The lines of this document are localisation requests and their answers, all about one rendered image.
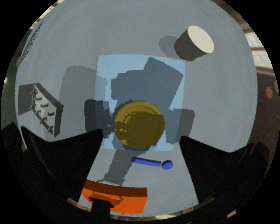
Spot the yellow plate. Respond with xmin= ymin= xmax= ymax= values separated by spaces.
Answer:
xmin=114 ymin=101 xmax=165 ymax=148

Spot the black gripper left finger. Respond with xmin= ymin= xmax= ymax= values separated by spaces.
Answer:
xmin=20 ymin=126 xmax=102 ymax=203

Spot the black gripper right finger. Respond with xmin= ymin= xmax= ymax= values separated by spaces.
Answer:
xmin=179 ymin=136 xmax=254 ymax=204

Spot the blue spoon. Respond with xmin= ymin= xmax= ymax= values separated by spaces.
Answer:
xmin=131 ymin=157 xmax=174 ymax=169

